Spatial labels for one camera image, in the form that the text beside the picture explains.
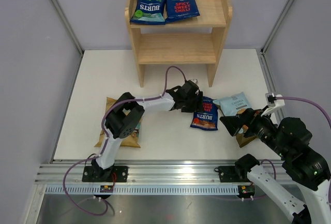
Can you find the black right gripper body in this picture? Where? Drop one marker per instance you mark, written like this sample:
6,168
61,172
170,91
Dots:
260,126

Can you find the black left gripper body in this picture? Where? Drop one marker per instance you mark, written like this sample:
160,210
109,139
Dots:
191,105

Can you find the blue spicy chilli bag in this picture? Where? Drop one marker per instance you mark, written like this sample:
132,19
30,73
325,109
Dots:
178,10
206,120

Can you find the blue spicy chilli bag front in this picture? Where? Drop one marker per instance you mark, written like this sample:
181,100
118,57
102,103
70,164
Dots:
178,10

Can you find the blue sea salt vinegar bag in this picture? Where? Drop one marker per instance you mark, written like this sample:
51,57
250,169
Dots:
149,12

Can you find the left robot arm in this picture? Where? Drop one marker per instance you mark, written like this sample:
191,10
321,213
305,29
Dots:
122,118

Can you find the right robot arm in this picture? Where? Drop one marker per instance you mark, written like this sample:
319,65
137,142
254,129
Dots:
307,168

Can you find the light blue cassava chips bag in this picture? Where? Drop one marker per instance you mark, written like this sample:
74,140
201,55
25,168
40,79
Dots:
230,106

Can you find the wooden two-tier shelf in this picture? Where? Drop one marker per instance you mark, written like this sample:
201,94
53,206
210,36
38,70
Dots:
196,41

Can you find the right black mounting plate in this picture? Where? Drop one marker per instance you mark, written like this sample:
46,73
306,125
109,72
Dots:
231,174

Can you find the black mounting plate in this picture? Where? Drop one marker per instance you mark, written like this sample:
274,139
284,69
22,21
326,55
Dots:
117,174
231,174

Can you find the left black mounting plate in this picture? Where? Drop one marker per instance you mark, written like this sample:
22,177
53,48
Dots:
117,174

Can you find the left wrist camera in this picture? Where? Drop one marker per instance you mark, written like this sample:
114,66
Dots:
195,81

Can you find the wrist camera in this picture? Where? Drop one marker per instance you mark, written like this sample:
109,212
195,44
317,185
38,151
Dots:
274,103
195,81

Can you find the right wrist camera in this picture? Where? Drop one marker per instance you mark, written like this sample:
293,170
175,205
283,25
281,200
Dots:
274,103

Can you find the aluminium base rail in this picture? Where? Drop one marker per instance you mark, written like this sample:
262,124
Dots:
146,172

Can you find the white slotted cable duct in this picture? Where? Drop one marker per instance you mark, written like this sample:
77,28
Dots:
200,190

